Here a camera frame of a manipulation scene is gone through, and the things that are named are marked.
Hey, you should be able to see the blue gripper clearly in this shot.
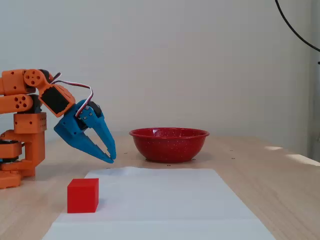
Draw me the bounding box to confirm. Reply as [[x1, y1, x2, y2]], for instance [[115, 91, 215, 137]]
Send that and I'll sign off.
[[53, 99, 117, 165]]

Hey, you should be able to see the red cube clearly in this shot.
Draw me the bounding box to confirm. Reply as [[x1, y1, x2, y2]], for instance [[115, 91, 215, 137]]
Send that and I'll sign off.
[[66, 177, 100, 214]]

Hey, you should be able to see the red speckled bowl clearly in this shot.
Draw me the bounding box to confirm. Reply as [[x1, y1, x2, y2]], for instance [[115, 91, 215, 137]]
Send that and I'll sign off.
[[128, 127, 210, 164]]

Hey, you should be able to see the white paper sheet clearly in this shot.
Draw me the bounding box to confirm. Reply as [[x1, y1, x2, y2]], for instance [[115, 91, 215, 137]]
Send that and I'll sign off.
[[41, 166, 277, 240]]

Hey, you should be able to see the red white black servo cable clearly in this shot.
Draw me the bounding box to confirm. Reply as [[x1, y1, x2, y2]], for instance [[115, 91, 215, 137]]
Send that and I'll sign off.
[[49, 72, 95, 117]]

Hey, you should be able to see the black hanging cable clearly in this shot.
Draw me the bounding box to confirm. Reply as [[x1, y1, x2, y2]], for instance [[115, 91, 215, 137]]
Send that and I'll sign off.
[[274, 0, 320, 53]]

